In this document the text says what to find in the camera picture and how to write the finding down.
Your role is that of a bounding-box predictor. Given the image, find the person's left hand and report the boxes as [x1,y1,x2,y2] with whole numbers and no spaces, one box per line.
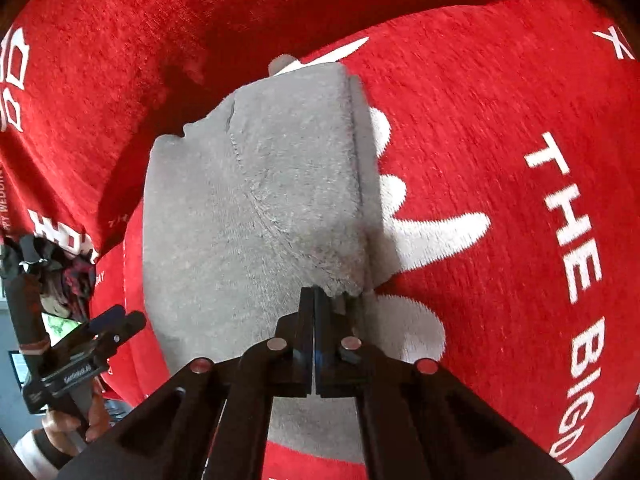
[42,379,112,445]

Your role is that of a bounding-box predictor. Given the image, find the dark cloth pile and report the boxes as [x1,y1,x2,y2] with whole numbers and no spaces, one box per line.
[0,232,97,322]

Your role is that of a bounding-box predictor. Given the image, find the red printed blanket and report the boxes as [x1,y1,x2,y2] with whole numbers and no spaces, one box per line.
[0,0,640,480]

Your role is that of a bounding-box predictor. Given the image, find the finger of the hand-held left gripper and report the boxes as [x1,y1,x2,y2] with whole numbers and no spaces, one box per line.
[82,304,126,334]
[97,311,148,348]

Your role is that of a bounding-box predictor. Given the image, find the person's left forearm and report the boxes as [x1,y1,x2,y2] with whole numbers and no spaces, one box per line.
[12,427,68,480]

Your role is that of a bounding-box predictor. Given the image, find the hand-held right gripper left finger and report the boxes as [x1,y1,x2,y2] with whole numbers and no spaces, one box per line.
[57,286,315,480]

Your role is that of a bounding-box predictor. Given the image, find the grey t-shirt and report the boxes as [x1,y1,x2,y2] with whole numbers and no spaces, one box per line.
[142,61,386,463]

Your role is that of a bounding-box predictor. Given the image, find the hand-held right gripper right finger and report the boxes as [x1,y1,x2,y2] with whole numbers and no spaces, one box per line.
[314,287,576,480]

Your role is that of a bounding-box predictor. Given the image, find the green patterned item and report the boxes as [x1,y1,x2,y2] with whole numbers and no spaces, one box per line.
[42,312,82,342]

